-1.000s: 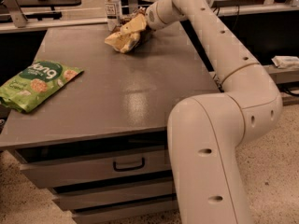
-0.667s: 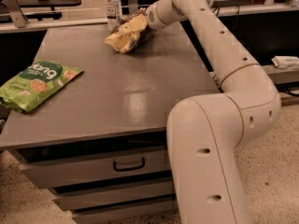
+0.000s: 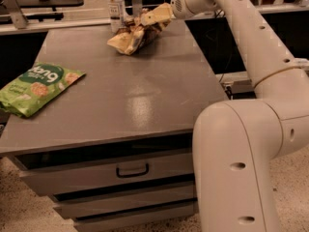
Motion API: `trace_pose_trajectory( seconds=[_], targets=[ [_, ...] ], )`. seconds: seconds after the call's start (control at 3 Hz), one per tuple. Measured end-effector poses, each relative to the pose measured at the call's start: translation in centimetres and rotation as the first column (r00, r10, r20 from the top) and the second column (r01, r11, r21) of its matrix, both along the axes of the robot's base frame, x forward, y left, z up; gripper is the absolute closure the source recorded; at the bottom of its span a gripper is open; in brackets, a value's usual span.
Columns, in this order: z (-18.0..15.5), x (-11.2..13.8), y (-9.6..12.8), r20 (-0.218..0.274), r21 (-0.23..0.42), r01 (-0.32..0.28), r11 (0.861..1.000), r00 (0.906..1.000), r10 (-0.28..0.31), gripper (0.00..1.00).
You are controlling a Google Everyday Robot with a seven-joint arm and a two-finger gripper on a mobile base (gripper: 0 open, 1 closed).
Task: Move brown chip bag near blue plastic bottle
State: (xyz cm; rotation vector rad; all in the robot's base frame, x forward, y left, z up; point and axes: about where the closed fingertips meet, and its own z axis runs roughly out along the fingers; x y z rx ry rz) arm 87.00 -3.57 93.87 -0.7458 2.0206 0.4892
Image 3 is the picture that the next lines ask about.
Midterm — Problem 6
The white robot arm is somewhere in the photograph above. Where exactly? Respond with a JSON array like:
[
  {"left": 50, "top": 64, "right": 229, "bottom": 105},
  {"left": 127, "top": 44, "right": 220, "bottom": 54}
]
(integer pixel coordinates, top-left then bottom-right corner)
[{"left": 171, "top": 0, "right": 309, "bottom": 232}]

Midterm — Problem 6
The metal rail frame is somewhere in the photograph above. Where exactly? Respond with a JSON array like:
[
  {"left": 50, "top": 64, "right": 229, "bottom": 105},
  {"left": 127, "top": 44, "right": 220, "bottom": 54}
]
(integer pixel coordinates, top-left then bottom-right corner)
[{"left": 0, "top": 0, "right": 309, "bottom": 37}]

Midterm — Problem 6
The black drawer handle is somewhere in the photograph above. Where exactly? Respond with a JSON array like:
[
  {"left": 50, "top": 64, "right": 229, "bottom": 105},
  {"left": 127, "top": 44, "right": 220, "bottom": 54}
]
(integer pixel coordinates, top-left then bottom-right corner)
[{"left": 116, "top": 163, "right": 150, "bottom": 179}]

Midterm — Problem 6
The low grey bench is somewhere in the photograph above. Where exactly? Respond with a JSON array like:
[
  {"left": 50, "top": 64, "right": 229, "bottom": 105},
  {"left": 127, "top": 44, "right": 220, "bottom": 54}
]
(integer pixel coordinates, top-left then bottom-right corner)
[{"left": 216, "top": 72, "right": 256, "bottom": 100}]

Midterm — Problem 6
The brown sea salt chip bag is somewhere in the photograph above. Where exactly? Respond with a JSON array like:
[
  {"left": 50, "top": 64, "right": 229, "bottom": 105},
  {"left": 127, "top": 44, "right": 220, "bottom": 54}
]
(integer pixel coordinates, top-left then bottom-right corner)
[{"left": 107, "top": 9, "right": 171, "bottom": 55}]

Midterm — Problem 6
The black background table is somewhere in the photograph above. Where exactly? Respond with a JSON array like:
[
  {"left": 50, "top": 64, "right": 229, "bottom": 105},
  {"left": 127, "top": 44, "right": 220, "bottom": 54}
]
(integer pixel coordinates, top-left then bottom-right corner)
[{"left": 16, "top": 0, "right": 84, "bottom": 21}]

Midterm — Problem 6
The top grey drawer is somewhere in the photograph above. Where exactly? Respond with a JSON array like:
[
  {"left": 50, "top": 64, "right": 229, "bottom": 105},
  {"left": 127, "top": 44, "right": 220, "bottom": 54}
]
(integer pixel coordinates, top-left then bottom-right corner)
[{"left": 20, "top": 150, "right": 193, "bottom": 196}]

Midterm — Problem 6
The clear plastic water bottle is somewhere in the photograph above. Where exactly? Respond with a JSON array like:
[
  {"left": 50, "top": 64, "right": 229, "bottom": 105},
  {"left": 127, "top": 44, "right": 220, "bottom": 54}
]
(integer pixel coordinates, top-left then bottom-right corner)
[{"left": 107, "top": 0, "right": 126, "bottom": 33}]

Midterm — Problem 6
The grey drawer cabinet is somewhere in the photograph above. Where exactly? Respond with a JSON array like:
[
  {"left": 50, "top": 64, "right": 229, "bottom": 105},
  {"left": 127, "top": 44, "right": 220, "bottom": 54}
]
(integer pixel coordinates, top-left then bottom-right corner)
[{"left": 0, "top": 20, "right": 225, "bottom": 223}]

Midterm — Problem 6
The bottom grey drawer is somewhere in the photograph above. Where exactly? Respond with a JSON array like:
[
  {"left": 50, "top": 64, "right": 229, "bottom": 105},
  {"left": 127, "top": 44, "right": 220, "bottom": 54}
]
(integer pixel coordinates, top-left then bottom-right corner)
[{"left": 74, "top": 199, "right": 198, "bottom": 232}]

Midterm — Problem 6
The grey drawer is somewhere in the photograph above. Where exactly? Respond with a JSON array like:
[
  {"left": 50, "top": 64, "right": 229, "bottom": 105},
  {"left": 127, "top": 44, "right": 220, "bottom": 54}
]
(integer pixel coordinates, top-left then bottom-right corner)
[
  {"left": 54, "top": 181, "right": 196, "bottom": 218},
  {"left": 20, "top": 150, "right": 193, "bottom": 196},
  {"left": 74, "top": 199, "right": 198, "bottom": 232}
]

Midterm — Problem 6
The green snack bag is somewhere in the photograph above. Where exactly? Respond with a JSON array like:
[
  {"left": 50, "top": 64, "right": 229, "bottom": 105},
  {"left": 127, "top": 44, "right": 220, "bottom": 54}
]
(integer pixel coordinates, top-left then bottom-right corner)
[{"left": 0, "top": 63, "right": 85, "bottom": 118}]

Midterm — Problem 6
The middle grey drawer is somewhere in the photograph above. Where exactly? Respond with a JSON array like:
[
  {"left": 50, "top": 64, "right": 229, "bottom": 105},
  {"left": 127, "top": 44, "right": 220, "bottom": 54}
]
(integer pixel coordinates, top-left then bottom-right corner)
[{"left": 54, "top": 181, "right": 196, "bottom": 218}]

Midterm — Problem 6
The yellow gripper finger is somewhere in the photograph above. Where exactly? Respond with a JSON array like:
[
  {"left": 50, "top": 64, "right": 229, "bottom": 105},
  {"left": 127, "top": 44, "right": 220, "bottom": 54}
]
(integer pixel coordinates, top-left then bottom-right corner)
[{"left": 141, "top": 3, "right": 173, "bottom": 26}]

